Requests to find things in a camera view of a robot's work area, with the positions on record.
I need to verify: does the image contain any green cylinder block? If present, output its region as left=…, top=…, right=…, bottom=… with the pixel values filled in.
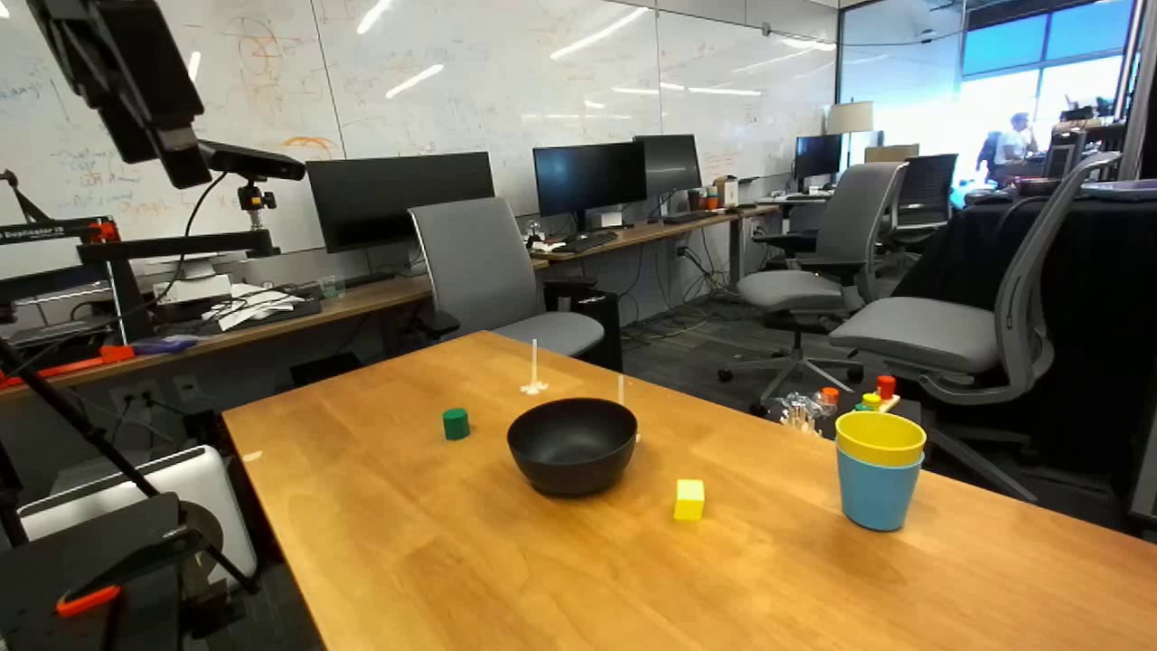
left=441, top=410, right=471, bottom=442

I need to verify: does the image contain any clear plastic stand near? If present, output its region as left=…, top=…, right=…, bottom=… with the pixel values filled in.
left=519, top=342, right=549, bottom=396

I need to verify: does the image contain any grey office chair near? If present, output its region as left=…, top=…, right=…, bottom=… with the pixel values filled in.
left=829, top=154, right=1123, bottom=504

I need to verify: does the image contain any long wooden desk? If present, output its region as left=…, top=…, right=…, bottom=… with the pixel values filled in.
left=36, top=205, right=771, bottom=386

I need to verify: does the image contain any black monitor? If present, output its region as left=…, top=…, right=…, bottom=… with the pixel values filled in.
left=530, top=140, right=643, bottom=214
left=308, top=154, right=496, bottom=254

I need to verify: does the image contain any black monitor left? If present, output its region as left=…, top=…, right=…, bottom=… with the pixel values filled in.
left=308, top=154, right=496, bottom=254

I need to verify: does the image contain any blue cup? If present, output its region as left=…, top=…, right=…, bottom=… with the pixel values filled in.
left=837, top=457, right=922, bottom=531

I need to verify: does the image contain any colourful stacking toy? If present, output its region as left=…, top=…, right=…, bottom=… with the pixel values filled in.
left=858, top=373, right=899, bottom=412

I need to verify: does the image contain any yellow cube block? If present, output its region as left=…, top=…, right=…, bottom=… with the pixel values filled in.
left=671, top=477, right=706, bottom=521

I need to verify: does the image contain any black monitor middle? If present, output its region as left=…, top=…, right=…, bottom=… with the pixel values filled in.
left=530, top=140, right=643, bottom=214

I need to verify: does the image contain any black camera on tripod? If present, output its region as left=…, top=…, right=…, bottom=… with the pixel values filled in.
left=200, top=140, right=303, bottom=181

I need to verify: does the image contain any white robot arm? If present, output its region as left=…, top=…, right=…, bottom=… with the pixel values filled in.
left=24, top=0, right=208, bottom=190

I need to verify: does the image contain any grey chair behind table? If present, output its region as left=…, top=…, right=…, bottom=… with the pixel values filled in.
left=412, top=198, right=602, bottom=354

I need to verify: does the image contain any grey office chair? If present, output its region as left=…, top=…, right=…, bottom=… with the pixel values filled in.
left=736, top=164, right=902, bottom=383
left=829, top=154, right=1123, bottom=504

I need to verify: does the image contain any grey office chair far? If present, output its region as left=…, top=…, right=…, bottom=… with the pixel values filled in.
left=736, top=164, right=902, bottom=383

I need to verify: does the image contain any black bowl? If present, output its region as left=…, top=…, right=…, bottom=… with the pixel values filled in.
left=506, top=398, right=636, bottom=498

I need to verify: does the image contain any yellow cup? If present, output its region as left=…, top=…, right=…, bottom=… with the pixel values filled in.
left=834, top=412, right=925, bottom=468

